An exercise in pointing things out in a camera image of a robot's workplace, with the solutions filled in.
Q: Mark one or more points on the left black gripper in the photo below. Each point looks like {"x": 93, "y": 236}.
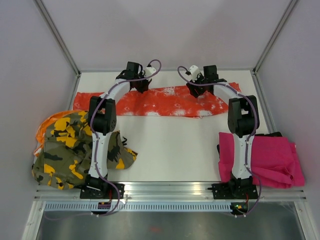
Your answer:
{"x": 146, "y": 86}

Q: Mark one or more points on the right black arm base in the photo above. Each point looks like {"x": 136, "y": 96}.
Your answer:
{"x": 226, "y": 191}

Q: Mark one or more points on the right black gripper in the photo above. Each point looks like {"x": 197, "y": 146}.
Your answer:
{"x": 192, "y": 88}

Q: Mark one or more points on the camouflage trousers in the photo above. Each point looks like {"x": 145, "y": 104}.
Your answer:
{"x": 65, "y": 159}

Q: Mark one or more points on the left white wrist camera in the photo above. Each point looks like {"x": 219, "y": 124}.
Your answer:
{"x": 149, "y": 71}

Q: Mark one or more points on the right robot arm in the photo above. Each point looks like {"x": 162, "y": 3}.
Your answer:
{"x": 242, "y": 118}

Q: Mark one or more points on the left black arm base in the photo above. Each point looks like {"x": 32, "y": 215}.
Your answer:
{"x": 117, "y": 191}

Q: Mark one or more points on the aluminium frame rail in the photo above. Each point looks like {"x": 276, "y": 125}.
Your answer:
{"x": 169, "y": 191}

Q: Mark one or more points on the orange plastic bag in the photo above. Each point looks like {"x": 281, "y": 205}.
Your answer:
{"x": 40, "y": 134}

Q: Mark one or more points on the orange white tie-dye trousers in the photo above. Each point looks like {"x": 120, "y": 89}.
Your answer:
{"x": 173, "y": 101}

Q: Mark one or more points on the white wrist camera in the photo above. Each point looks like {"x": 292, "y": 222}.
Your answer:
{"x": 149, "y": 71}
{"x": 194, "y": 71}

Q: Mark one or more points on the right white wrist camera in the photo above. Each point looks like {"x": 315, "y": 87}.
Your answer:
{"x": 194, "y": 71}

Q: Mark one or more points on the pink folded trousers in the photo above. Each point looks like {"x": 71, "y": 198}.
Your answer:
{"x": 274, "y": 160}

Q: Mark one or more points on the slotted white cable duct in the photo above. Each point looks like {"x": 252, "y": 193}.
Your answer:
{"x": 135, "y": 206}

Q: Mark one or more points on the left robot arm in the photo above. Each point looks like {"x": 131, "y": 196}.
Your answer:
{"x": 102, "y": 118}

